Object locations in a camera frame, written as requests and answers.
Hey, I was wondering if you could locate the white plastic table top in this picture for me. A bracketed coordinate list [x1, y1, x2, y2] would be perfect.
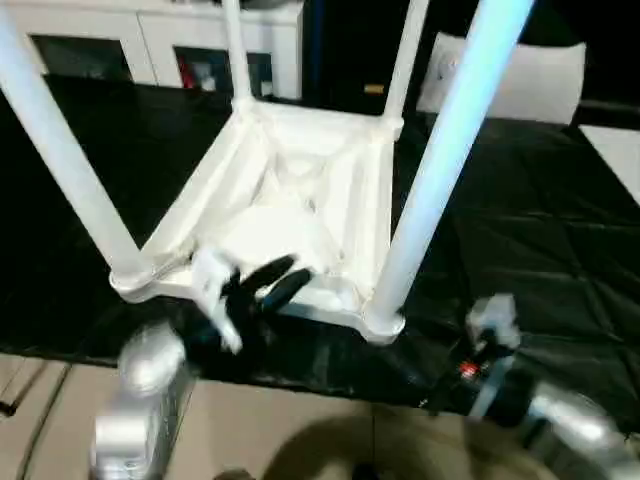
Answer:
[108, 97, 406, 346]

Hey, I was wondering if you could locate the white plastic table leg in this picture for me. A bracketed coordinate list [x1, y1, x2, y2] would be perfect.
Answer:
[367, 0, 534, 326]
[382, 0, 431, 126]
[0, 0, 154, 290]
[222, 0, 255, 109]

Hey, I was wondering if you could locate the black work mat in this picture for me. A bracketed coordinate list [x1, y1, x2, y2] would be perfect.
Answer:
[0, 74, 640, 416]

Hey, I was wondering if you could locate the red packet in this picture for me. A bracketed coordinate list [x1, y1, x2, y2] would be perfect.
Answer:
[178, 57, 197, 90]

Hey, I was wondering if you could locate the black cabinet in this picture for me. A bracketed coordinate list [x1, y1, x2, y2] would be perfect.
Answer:
[301, 0, 441, 114]

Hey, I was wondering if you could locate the grey and black helmet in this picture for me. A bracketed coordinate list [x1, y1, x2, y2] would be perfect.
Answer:
[242, 0, 301, 12]

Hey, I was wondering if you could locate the white sheet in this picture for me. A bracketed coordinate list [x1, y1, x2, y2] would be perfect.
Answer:
[578, 124, 640, 207]

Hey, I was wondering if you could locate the white cabinet with glass doors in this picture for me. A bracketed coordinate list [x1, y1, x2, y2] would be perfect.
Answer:
[0, 4, 306, 101]

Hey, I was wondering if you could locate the white chair back panel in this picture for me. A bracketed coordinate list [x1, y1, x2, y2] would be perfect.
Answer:
[416, 30, 589, 126]

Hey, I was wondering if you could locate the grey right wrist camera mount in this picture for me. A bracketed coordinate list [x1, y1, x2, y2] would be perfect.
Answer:
[465, 293, 522, 416]

